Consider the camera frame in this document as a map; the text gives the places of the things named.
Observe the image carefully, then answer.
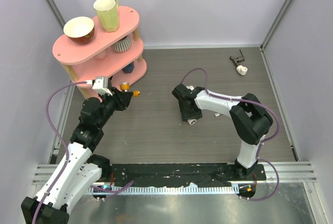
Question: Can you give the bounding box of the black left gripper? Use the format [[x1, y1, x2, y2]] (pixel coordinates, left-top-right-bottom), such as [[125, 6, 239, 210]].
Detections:
[[97, 87, 133, 128]]

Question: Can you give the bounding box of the white PVC elbow fitting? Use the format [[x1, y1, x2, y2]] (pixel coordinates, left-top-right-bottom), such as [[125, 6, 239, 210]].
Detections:
[[187, 119, 197, 125]]

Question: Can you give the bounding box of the orange faucet with chrome knob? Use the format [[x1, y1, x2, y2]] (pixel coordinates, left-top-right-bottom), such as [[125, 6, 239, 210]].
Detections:
[[119, 81, 140, 97]]

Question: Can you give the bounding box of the dark faucet with white elbow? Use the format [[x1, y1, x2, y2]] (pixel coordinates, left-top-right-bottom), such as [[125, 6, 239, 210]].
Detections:
[[229, 49, 248, 76]]

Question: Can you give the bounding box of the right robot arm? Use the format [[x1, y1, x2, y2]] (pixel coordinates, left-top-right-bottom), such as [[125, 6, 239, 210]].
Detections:
[[172, 83, 274, 180]]

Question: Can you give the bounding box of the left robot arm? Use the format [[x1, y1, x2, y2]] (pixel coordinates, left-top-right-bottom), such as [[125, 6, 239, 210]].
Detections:
[[21, 87, 139, 223]]

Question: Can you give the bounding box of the dark blue mug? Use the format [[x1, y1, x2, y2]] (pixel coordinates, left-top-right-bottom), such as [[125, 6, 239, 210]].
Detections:
[[122, 62, 135, 74]]

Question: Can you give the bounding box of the pink three-tier shelf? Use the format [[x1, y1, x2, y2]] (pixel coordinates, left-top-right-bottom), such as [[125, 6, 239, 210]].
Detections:
[[53, 6, 147, 88]]

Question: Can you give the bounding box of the pink cup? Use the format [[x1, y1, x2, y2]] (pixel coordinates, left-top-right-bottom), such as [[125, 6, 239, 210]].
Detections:
[[94, 50, 107, 60]]

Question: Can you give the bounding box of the striped grey bowl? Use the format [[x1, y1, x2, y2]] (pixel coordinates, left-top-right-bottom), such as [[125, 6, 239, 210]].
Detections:
[[112, 35, 132, 53]]

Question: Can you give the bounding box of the red bowl white inside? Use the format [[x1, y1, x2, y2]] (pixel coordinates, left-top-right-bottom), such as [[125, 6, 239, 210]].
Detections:
[[63, 16, 95, 45]]

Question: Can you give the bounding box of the yellow-green mug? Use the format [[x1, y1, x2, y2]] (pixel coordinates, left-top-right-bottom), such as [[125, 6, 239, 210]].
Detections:
[[93, 0, 120, 32]]

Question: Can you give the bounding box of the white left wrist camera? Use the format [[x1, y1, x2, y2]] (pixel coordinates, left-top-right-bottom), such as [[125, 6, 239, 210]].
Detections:
[[92, 76, 112, 96]]

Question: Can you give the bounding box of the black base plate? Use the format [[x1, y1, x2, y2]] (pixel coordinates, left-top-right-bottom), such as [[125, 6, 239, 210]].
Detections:
[[109, 163, 266, 188]]

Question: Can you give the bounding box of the slotted cable duct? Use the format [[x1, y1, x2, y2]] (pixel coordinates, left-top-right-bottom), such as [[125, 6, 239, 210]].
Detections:
[[85, 183, 240, 195]]

